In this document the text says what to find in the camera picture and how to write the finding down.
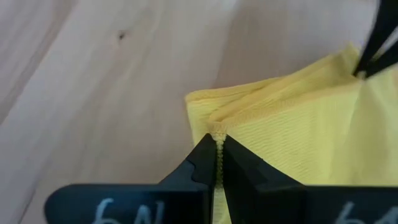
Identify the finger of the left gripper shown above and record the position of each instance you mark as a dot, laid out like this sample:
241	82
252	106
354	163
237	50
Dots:
384	21
387	59

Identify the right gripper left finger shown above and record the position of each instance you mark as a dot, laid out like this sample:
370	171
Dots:
130	202

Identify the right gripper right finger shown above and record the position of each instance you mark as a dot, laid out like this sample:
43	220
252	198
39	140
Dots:
295	205

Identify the yellow microfiber towel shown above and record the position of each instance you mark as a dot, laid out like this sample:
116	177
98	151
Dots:
311	133

